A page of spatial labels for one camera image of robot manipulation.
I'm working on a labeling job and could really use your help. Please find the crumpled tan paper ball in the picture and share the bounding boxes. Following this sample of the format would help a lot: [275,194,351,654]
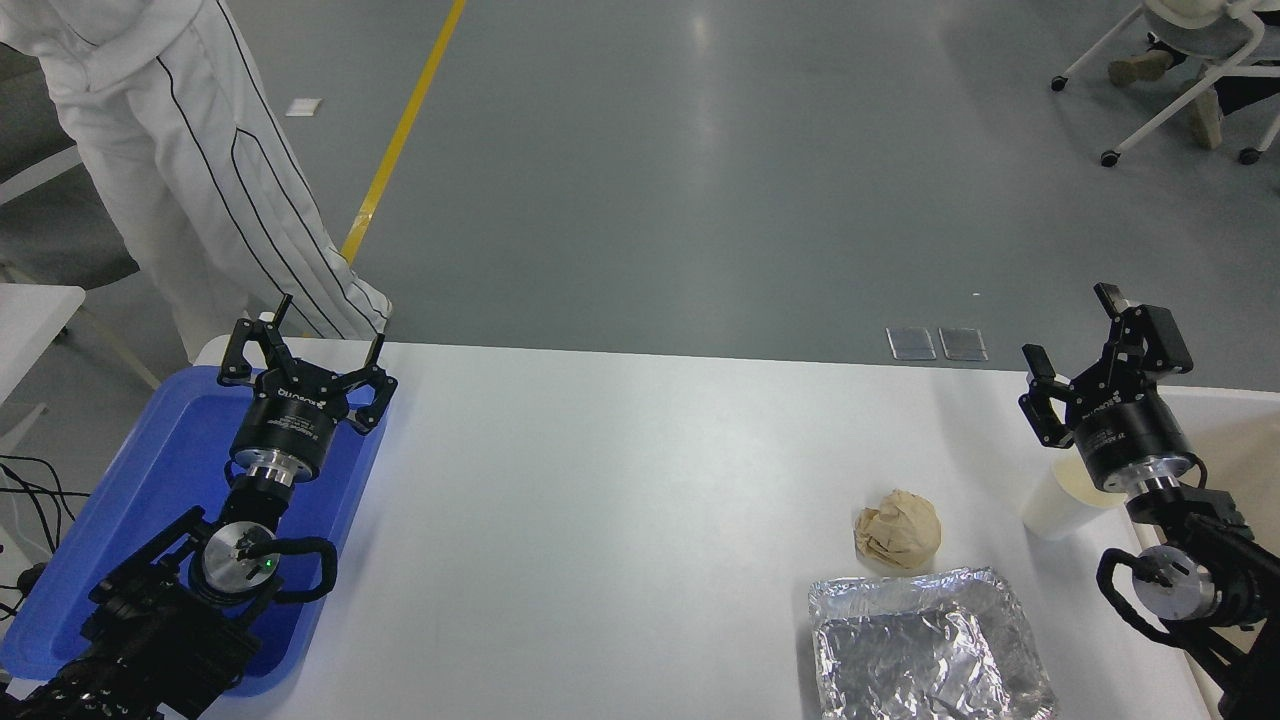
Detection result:
[853,489,943,574]

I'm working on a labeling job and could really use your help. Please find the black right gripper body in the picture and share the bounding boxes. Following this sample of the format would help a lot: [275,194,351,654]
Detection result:
[1066,372,1197,492]

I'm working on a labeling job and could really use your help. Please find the seated person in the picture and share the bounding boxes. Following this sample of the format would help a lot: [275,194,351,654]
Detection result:
[1108,0,1280,151]

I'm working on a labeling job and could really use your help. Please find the blue plastic tray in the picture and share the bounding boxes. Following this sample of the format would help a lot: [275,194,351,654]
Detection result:
[0,365,389,698]

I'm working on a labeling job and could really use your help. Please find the white paper cup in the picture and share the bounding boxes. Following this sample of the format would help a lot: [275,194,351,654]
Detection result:
[1022,455,1126,541]

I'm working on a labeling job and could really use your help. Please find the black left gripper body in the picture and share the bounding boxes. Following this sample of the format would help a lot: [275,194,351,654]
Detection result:
[232,370,352,471]

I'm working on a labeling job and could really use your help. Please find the black floor cables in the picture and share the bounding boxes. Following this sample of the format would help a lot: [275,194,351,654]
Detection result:
[0,455,77,621]

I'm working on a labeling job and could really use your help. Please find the white wheeled chair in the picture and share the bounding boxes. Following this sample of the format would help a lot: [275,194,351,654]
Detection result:
[1050,0,1280,168]

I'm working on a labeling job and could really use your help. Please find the large pale bin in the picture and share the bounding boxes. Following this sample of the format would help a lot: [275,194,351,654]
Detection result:
[1125,385,1280,720]

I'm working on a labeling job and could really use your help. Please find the crinkled silver foil tray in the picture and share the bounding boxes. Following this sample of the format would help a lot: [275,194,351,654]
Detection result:
[808,567,1061,720]

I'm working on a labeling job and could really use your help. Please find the white side table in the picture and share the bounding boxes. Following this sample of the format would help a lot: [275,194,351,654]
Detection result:
[0,283,88,451]

